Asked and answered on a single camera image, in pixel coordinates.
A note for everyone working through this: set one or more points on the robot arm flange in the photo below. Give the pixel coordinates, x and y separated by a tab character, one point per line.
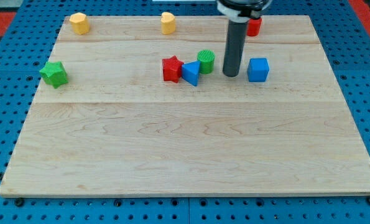
241	11

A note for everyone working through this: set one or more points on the red star block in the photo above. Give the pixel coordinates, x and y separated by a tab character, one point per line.
172	69

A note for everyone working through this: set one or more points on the green star block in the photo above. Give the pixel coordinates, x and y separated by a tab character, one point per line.
53	73

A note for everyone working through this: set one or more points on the blue triangle block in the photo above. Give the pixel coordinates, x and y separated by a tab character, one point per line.
190	72

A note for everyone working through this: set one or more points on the green cylinder block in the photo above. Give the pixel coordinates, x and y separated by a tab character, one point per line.
206	58

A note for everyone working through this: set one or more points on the wooden board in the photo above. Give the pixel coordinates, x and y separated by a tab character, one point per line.
117	130

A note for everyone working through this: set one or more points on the blue cube block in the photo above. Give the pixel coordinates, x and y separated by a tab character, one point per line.
258	70

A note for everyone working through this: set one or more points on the yellow heart block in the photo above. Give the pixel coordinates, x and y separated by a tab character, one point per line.
168	23

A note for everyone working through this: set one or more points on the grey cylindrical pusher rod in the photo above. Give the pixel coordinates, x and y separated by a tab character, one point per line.
235	39

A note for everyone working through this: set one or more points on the yellow hexagon block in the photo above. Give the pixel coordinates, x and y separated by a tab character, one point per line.
79	22

